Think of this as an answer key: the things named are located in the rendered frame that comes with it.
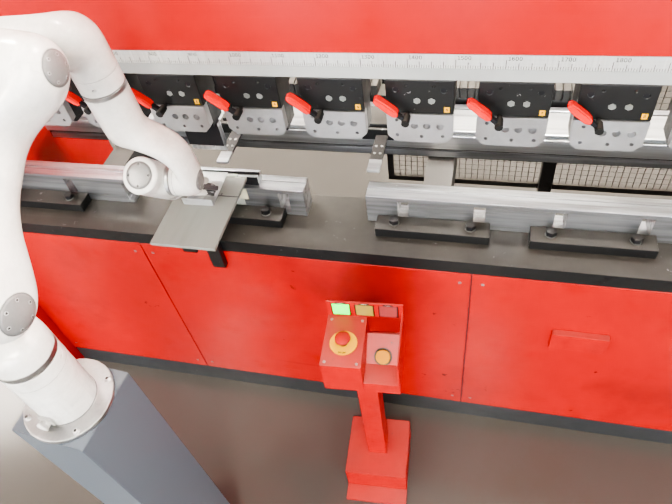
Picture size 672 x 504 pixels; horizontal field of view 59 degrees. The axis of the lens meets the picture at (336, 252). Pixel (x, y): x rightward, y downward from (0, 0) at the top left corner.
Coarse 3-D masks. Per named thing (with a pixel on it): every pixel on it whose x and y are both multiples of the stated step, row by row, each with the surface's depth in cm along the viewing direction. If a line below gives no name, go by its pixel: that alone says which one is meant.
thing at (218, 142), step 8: (216, 128) 154; (192, 136) 158; (200, 136) 158; (208, 136) 157; (216, 136) 156; (224, 136) 158; (192, 144) 162; (200, 144) 160; (208, 144) 159; (216, 144) 159; (224, 144) 158
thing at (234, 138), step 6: (222, 120) 179; (222, 126) 180; (228, 126) 179; (228, 132) 181; (234, 132) 178; (228, 138) 176; (234, 138) 176; (228, 144) 174; (234, 144) 174; (222, 150) 173; (228, 150) 173; (234, 150) 173; (222, 156) 171; (228, 156) 171; (222, 162) 170; (228, 162) 170
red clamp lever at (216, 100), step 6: (204, 96) 138; (210, 96) 138; (216, 96) 139; (210, 102) 139; (216, 102) 138; (222, 102) 139; (222, 108) 139; (228, 108) 140; (240, 108) 141; (234, 114) 140; (240, 114) 140
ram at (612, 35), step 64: (0, 0) 134; (64, 0) 131; (128, 0) 127; (192, 0) 124; (256, 0) 121; (320, 0) 118; (384, 0) 115; (448, 0) 112; (512, 0) 110; (576, 0) 107; (640, 0) 105; (128, 64) 140; (192, 64) 136
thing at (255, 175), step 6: (204, 168) 169; (210, 168) 169; (216, 168) 169; (222, 168) 168; (228, 168) 168; (240, 174) 166; (246, 174) 167; (252, 174) 167; (258, 174) 166; (252, 180) 166; (258, 180) 166
